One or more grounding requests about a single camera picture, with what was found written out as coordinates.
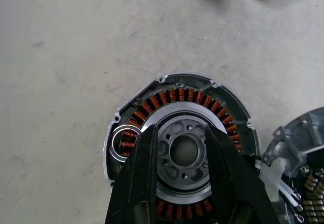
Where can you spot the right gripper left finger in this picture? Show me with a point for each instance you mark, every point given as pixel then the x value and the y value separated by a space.
pixel 136 183

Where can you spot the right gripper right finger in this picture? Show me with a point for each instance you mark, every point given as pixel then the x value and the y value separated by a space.
pixel 235 188

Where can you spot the motor end cover with circuit board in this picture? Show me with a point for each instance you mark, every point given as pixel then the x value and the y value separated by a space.
pixel 291 137

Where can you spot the motor stator with copper coils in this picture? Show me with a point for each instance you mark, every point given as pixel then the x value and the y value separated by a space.
pixel 192 99

